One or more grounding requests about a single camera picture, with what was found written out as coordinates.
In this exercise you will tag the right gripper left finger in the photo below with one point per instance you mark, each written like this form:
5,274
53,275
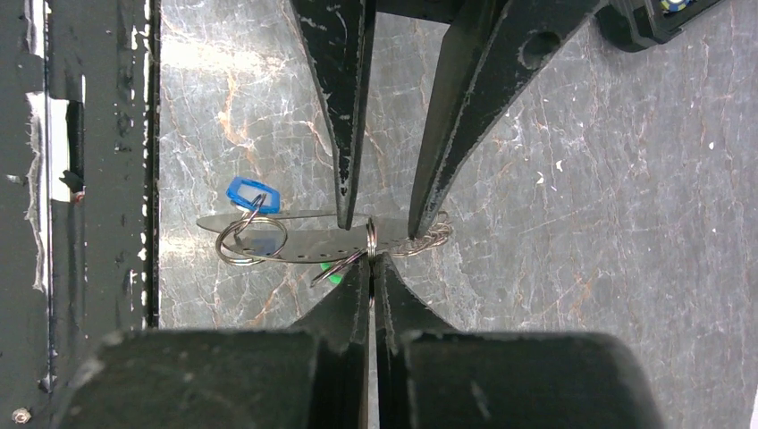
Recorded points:
312,374

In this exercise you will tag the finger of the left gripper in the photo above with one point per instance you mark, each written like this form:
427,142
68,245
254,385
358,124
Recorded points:
489,54
338,39

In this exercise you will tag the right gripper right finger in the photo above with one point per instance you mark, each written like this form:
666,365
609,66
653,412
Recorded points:
432,375

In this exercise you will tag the green key tag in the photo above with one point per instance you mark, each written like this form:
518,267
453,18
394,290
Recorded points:
336,276

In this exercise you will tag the metal key organizer plate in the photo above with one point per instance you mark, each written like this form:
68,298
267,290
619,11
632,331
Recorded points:
250,238

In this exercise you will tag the blue key tag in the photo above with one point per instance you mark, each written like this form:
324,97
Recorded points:
243,192

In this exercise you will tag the black poker chip case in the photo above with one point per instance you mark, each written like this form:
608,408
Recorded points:
635,25

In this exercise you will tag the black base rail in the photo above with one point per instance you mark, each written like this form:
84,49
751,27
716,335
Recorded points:
79,167

